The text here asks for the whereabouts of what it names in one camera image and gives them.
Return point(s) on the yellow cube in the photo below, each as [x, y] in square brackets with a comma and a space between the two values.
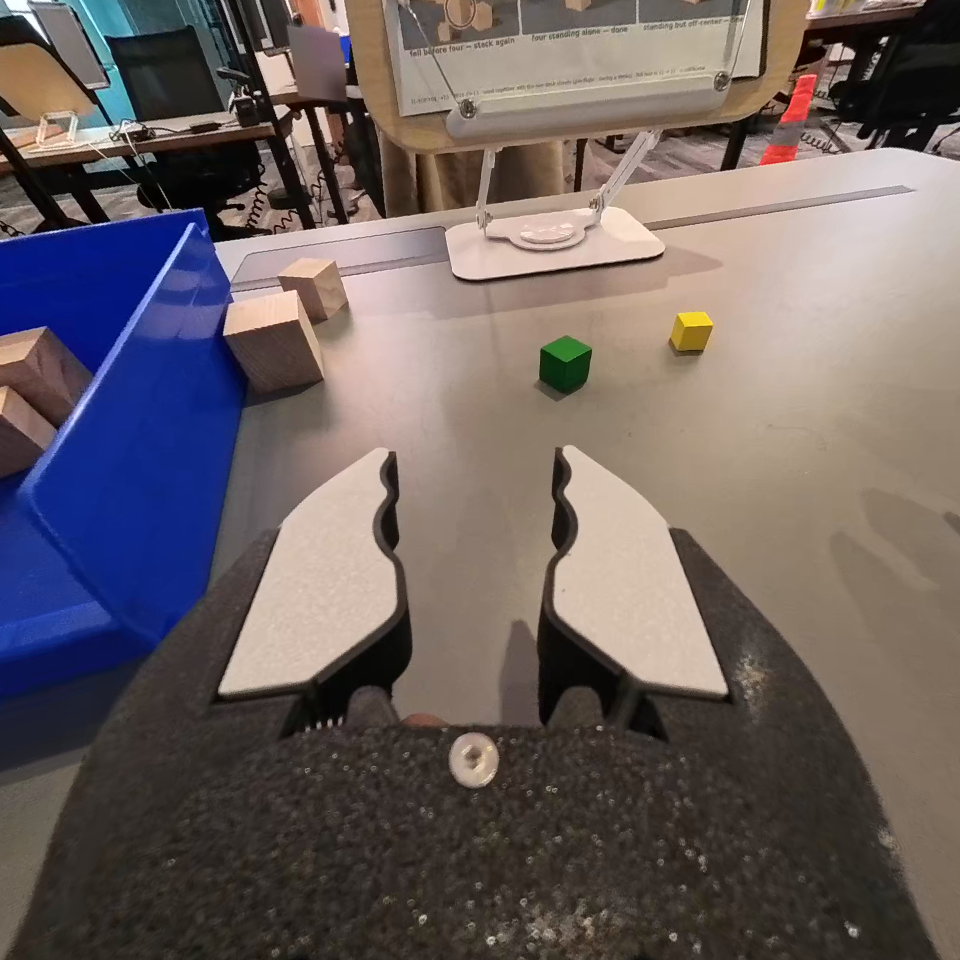
[691, 333]

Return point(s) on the tan board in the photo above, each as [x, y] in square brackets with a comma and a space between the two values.
[41, 79]

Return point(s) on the grey laptop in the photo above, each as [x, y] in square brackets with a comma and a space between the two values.
[315, 64]

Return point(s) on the black tripod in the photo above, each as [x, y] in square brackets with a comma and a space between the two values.
[262, 90]

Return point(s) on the orange traffic cone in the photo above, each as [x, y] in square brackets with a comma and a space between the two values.
[787, 124]

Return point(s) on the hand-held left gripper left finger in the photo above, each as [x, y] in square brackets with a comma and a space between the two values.
[322, 585]

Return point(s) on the blue plastic bin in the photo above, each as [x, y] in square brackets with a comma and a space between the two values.
[150, 465]

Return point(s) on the clear acrylic stand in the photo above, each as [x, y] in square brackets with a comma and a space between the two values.
[54, 127]

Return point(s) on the wooden cube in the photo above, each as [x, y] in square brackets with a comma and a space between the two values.
[19, 439]
[315, 289]
[37, 367]
[274, 349]

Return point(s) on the wooden board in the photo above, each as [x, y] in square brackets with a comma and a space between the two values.
[369, 97]

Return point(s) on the green cube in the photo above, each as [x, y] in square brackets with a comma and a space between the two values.
[564, 366]

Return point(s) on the printed instruction sheet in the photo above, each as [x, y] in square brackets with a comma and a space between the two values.
[570, 71]

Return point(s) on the wooden desk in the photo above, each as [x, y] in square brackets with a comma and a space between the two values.
[157, 142]

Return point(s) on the black office chair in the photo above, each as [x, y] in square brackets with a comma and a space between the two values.
[907, 75]
[165, 75]

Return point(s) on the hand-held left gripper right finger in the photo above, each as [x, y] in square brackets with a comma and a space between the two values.
[630, 592]

